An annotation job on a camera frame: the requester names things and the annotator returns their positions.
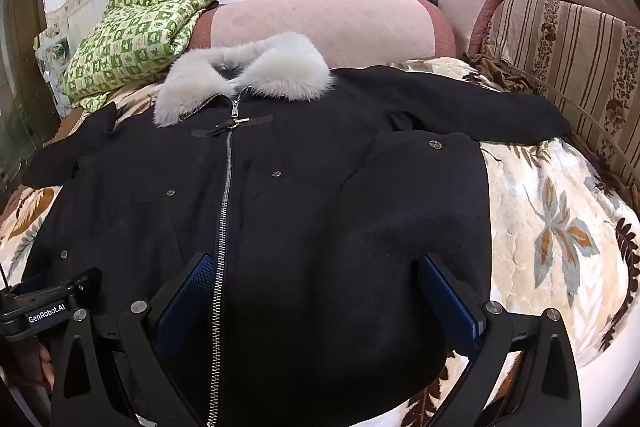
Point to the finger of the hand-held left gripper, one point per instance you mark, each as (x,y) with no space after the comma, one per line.
(75,281)

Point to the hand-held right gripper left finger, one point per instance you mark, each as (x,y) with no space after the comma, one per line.
(184,303)

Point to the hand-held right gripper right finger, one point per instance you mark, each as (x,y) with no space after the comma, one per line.
(446,303)

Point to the black coat with fur collar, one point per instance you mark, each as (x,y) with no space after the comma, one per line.
(325,207)

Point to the person's left hand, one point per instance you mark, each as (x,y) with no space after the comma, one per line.
(46,364)

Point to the leaf print blanket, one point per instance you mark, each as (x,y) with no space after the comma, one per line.
(550,217)

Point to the pale floral cloth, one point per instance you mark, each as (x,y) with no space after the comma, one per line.
(50,57)

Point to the dark wooden cabinet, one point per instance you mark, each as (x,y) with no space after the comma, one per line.
(20,57)

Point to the brown cloth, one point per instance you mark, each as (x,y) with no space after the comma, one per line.
(500,74)

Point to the green checkered pillow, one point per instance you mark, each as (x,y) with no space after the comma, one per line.
(135,37)

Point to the striped floral sofa cushion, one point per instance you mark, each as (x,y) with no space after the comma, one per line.
(570,62)

